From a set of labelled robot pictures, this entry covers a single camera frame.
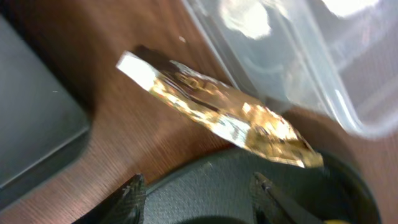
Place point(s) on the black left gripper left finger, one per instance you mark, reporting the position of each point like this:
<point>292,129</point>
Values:
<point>124,206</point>

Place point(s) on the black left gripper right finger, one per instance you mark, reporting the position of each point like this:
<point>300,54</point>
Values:
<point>276,202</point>

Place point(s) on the gold foil wrapper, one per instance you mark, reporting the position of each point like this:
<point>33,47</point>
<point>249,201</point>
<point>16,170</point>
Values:
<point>222,109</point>

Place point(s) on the clear plastic waste bin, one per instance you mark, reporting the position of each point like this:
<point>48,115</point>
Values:
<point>336,58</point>

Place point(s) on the black round tray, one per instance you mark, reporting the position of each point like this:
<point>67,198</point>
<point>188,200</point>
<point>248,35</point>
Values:
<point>220,189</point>

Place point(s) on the black rectangular bin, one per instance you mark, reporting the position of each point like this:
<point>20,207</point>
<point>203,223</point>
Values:
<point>43,128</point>

